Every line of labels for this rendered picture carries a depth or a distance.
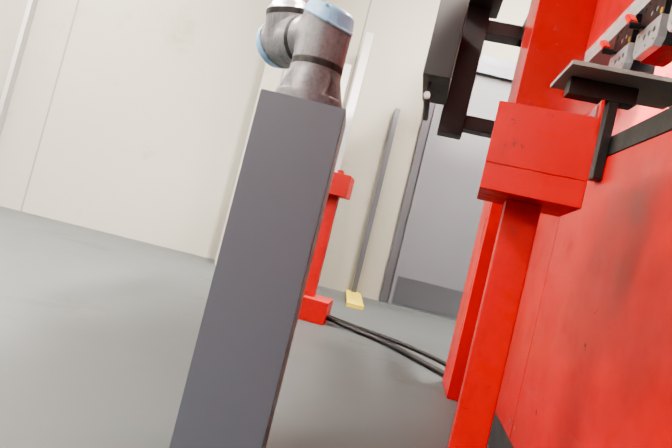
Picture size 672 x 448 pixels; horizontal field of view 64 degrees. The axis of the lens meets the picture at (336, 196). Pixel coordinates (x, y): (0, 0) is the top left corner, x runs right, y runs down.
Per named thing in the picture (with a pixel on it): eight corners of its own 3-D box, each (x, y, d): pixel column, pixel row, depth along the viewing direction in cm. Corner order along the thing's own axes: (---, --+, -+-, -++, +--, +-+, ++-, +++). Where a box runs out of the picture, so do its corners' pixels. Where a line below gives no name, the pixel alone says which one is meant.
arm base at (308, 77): (268, 91, 110) (280, 45, 111) (277, 107, 125) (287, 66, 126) (339, 108, 110) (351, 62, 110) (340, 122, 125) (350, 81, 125)
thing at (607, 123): (545, 171, 122) (566, 80, 123) (611, 185, 120) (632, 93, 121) (550, 168, 118) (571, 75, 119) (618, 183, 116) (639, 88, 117)
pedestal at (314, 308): (286, 308, 302) (321, 166, 306) (328, 320, 298) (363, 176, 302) (277, 313, 282) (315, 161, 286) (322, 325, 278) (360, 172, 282)
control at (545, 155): (476, 198, 108) (496, 113, 109) (559, 217, 104) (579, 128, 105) (479, 187, 88) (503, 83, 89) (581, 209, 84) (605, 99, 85)
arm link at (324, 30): (313, 52, 109) (329, -11, 110) (276, 57, 120) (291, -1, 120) (354, 73, 117) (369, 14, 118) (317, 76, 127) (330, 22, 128)
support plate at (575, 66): (549, 87, 130) (550, 83, 130) (662, 109, 126) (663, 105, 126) (572, 63, 113) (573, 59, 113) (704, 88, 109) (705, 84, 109)
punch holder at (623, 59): (604, 82, 168) (615, 32, 169) (632, 88, 167) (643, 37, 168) (623, 67, 153) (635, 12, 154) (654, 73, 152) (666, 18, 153)
